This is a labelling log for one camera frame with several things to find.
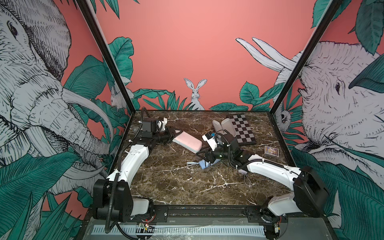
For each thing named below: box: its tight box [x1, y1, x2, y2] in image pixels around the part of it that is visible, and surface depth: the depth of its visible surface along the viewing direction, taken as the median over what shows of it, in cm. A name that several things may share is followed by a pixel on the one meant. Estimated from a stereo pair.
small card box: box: [264, 145, 279, 157], surface depth 98 cm
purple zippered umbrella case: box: [212, 118, 237, 144], surface depth 113 cm
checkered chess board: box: [228, 114, 257, 145], surface depth 108 cm
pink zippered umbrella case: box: [172, 131, 203, 154], surface depth 78 cm
